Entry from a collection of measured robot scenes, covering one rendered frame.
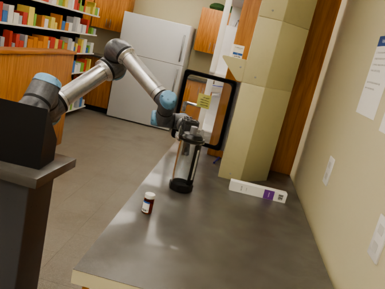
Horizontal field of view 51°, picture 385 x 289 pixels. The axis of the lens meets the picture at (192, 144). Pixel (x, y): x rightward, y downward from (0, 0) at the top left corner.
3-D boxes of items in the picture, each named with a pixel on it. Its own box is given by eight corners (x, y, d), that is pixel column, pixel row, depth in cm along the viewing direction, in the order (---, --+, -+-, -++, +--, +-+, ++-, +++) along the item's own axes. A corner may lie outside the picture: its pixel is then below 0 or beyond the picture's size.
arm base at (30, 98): (0, 108, 155) (11, 88, 160) (19, 131, 167) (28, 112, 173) (35, 110, 152) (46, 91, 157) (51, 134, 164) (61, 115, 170)
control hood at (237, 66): (242, 78, 218) (246, 59, 215) (241, 82, 186) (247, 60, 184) (221, 73, 219) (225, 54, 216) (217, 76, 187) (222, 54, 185)
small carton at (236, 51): (239, 58, 197) (242, 46, 196) (241, 59, 193) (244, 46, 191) (229, 55, 196) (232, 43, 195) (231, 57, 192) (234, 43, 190)
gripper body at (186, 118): (183, 120, 170) (180, 114, 181) (179, 139, 172) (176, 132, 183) (200, 123, 171) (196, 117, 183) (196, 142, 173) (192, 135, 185)
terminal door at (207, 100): (220, 151, 226) (238, 81, 217) (170, 136, 234) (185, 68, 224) (220, 151, 227) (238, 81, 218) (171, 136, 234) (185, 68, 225)
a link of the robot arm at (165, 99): (121, 23, 190) (185, 97, 177) (119, 40, 199) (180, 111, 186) (99, 32, 185) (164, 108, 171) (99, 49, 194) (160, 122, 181)
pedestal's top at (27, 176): (-43, 166, 151) (-43, 156, 150) (9, 148, 182) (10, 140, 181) (35, 189, 147) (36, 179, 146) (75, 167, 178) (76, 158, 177)
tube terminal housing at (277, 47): (264, 171, 227) (303, 32, 209) (267, 189, 196) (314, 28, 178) (221, 160, 229) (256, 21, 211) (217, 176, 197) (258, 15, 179)
